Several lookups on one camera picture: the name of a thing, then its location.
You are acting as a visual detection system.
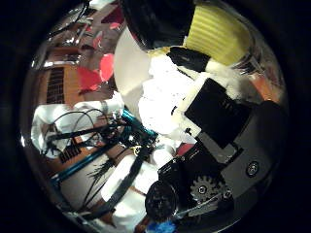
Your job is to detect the wooden cabinet with dark grille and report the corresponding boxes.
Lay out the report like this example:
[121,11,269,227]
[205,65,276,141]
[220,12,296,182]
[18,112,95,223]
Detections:
[38,64,102,105]

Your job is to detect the blue fuzzy object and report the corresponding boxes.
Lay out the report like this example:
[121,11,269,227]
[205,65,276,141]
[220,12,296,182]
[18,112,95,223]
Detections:
[145,219,178,233]

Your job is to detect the red chair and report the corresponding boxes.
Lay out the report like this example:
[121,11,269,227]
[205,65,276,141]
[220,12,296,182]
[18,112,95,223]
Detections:
[99,52,116,83]
[77,66,103,92]

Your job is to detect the teal metal bar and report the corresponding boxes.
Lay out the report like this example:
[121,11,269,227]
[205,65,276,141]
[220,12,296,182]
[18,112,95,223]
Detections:
[51,108,158,189]

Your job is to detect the black cable bundle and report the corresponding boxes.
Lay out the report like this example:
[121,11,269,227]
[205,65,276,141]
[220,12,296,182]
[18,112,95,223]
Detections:
[43,108,132,155]

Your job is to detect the white blue-checked cloth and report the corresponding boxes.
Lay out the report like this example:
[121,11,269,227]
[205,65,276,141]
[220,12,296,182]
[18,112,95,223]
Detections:
[137,53,208,145]

